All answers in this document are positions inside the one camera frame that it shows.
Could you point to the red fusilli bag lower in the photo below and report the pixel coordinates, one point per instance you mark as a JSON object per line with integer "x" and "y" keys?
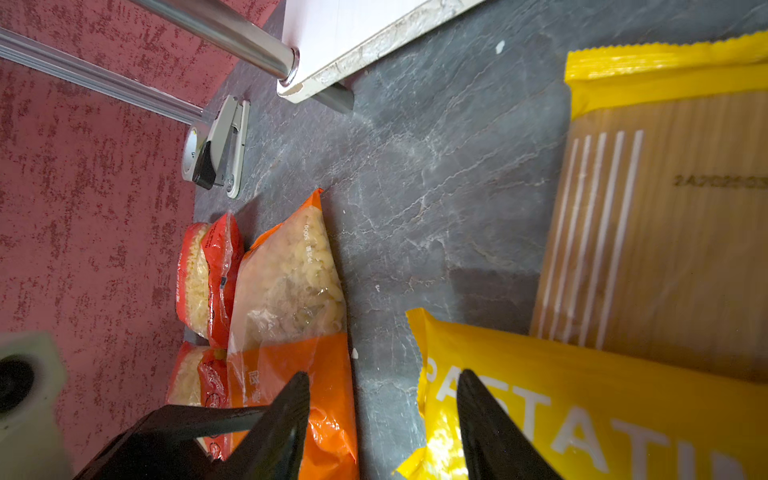
{"x": 199, "y": 378}

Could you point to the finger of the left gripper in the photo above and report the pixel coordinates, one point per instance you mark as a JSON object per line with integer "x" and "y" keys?
{"x": 164, "y": 445}

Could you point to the yellow spaghetti bag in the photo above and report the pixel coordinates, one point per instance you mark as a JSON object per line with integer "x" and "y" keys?
{"x": 658, "y": 243}

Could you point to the red fusilli bag upper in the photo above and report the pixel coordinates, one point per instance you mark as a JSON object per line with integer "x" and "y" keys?
{"x": 207, "y": 272}

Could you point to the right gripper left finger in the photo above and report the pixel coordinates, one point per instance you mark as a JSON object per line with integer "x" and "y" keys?
{"x": 273, "y": 448}

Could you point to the white two-tier shelf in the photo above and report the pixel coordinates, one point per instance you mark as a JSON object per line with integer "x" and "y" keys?
{"x": 322, "y": 42}

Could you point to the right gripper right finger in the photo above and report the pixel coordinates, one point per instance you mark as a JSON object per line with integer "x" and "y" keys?
{"x": 493, "y": 446}

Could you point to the orange macaroni bag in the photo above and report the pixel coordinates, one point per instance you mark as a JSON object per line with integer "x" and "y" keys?
{"x": 289, "y": 316}

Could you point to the black white stapler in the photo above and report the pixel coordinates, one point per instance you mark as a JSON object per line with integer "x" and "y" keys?
{"x": 213, "y": 153}

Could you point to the red fusilli bag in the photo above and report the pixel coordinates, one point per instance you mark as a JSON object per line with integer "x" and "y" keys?
{"x": 199, "y": 378}
{"x": 207, "y": 272}

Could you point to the yellow spaghetti bag crosswise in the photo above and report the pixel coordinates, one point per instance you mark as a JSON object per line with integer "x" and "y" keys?
{"x": 590, "y": 414}

